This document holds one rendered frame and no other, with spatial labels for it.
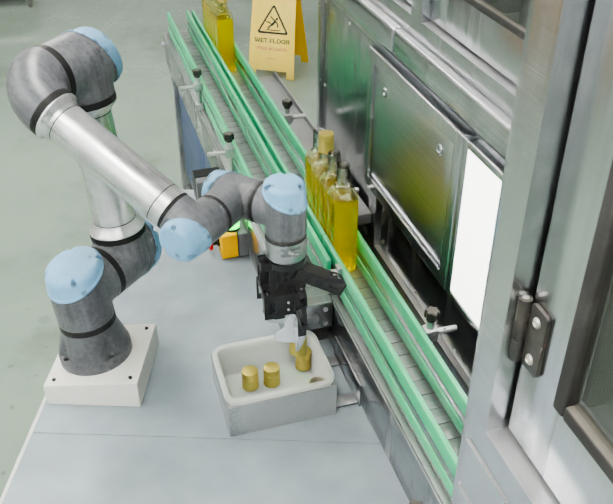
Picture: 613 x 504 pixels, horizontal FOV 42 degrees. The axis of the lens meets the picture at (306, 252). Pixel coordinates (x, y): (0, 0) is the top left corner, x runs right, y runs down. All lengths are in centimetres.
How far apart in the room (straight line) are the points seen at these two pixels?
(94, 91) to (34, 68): 13
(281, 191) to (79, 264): 48
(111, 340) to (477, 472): 108
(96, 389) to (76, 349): 9
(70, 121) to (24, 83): 10
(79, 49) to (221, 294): 73
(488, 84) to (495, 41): 7
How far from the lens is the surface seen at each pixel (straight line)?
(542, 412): 66
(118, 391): 169
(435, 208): 161
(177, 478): 157
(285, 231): 138
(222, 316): 191
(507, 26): 137
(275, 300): 146
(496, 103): 139
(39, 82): 145
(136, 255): 170
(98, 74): 154
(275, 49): 509
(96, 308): 165
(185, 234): 131
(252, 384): 167
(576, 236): 57
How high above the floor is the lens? 195
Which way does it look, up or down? 34 degrees down
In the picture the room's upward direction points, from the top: straight up
